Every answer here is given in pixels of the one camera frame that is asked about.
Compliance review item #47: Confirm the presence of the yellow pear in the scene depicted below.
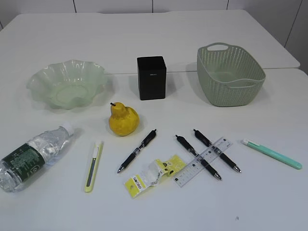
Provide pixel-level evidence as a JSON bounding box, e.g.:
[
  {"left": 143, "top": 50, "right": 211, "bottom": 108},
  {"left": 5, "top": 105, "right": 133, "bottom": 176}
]
[{"left": 109, "top": 102, "right": 140, "bottom": 136}]

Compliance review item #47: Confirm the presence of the yellow white waste paper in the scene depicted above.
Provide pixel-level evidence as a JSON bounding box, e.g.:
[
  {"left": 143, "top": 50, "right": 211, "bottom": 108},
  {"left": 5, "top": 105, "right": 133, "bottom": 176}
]
[{"left": 124, "top": 154, "right": 186, "bottom": 198}]

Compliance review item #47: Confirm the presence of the clear water bottle green label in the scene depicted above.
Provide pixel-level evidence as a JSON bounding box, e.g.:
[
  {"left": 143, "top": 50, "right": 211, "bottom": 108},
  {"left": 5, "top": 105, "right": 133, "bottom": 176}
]
[{"left": 0, "top": 123, "right": 75, "bottom": 193}]

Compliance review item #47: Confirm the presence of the black gel pen left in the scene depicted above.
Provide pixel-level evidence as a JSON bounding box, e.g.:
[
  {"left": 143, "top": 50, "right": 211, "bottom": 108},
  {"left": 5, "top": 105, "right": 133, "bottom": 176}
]
[{"left": 117, "top": 129, "right": 156, "bottom": 173}]

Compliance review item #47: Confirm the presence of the black gel pen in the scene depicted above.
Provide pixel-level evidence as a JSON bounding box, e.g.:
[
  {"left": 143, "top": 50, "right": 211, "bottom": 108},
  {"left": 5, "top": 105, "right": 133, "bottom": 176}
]
[
  {"left": 176, "top": 135, "right": 222, "bottom": 180},
  {"left": 117, "top": 129, "right": 156, "bottom": 173},
  {"left": 193, "top": 129, "right": 241, "bottom": 173}
]

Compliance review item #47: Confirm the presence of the black gel pen middle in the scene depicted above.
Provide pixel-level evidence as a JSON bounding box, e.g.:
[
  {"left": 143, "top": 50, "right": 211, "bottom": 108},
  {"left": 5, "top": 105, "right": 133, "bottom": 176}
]
[{"left": 176, "top": 135, "right": 222, "bottom": 180}]

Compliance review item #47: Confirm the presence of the black square pen holder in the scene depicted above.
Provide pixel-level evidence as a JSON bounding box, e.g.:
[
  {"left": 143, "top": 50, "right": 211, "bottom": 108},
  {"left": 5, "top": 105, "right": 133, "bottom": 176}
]
[{"left": 137, "top": 56, "right": 167, "bottom": 101}]

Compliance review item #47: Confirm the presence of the black gel pen right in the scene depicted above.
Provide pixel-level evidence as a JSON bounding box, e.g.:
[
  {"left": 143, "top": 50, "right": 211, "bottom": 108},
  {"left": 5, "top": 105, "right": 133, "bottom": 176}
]
[{"left": 193, "top": 129, "right": 241, "bottom": 173}]

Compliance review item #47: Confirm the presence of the yellow-green utility knife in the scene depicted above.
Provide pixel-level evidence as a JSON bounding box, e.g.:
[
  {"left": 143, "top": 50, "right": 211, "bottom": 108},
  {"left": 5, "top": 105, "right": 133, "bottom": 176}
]
[{"left": 84, "top": 141, "right": 103, "bottom": 193}]

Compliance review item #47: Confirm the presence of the clear plastic ruler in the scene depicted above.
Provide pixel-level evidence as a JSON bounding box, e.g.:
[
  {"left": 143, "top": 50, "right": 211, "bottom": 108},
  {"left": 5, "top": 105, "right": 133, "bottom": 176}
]
[{"left": 173, "top": 135, "right": 233, "bottom": 187}]

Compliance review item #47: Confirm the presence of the green plastic woven basket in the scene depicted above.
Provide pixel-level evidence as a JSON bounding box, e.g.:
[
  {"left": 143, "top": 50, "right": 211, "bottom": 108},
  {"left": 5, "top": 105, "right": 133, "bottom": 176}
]
[{"left": 196, "top": 42, "right": 266, "bottom": 107}]

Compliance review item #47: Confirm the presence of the frosted green wavy plate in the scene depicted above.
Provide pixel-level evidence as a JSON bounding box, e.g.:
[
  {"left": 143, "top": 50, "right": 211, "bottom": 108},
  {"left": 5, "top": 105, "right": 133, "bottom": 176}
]
[{"left": 26, "top": 60, "right": 107, "bottom": 109}]

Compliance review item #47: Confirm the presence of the mint green pen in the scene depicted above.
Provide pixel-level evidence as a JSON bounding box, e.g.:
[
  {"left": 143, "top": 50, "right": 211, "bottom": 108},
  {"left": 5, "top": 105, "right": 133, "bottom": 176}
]
[{"left": 242, "top": 139, "right": 302, "bottom": 170}]

